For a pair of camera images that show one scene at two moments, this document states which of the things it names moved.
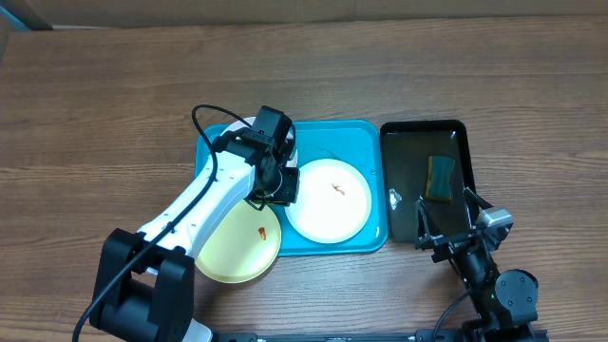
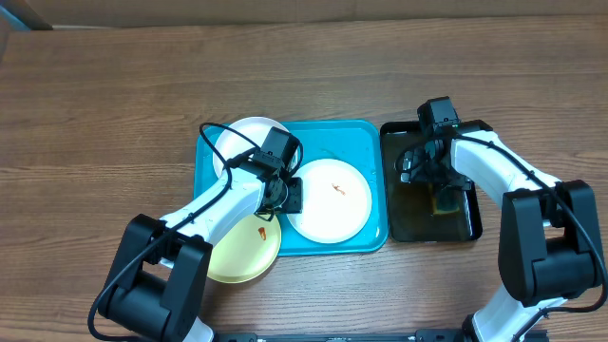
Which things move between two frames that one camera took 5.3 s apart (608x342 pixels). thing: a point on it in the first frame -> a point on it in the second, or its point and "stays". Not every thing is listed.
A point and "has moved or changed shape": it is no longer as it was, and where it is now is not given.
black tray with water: [426, 161] stays
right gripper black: [452, 240] -> [444, 191]
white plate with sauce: [333, 201] stays
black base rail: [421, 335] stays
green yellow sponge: [439, 178] has moved or changed shape
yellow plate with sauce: [242, 246] stays
